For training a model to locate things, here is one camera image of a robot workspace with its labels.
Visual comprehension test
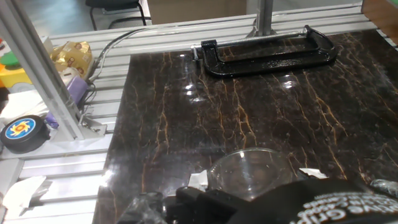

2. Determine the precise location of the purple tube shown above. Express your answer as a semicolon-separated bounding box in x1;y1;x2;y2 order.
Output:
45;76;90;130

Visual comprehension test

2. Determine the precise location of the dark marble pattern mat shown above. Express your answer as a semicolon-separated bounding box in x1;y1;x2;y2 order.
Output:
93;29;398;224

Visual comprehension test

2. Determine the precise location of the shiny gold ornament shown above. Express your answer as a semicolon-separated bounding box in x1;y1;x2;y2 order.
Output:
49;40;94;80

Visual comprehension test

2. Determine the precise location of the small clear glass jar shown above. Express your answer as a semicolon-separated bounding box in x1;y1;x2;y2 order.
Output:
207;147;298;202

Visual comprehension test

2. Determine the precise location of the yellow green plastic toy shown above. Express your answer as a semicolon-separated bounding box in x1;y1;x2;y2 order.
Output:
0;39;34;91

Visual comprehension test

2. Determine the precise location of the white cloth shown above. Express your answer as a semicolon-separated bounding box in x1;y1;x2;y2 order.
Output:
0;88;49;125

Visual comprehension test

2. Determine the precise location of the aluminium frame strut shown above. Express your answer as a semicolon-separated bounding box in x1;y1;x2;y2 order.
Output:
247;0;277;38
0;0;108;142

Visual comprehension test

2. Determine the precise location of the thin grey cable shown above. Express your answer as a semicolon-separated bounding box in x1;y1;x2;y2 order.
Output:
88;27;150;83

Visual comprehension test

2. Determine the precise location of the black chair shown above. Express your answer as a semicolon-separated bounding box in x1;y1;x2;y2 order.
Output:
85;0;147;31

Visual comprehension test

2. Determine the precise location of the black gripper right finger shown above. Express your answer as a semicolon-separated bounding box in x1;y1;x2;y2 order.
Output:
228;167;398;224

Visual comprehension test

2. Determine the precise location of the crumpled white paper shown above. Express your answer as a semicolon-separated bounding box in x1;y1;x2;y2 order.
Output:
1;175;53;217

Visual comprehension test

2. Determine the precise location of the brown cardboard sheet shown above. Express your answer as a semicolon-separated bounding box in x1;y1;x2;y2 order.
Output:
361;0;398;44

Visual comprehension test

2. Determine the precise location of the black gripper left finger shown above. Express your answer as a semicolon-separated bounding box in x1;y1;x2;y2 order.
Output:
164;169;249;224

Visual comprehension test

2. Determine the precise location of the small round black puck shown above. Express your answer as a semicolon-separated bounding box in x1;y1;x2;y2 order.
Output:
0;114;51;154

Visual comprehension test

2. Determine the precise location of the large tan cardboard box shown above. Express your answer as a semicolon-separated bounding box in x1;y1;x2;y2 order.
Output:
147;0;248;25

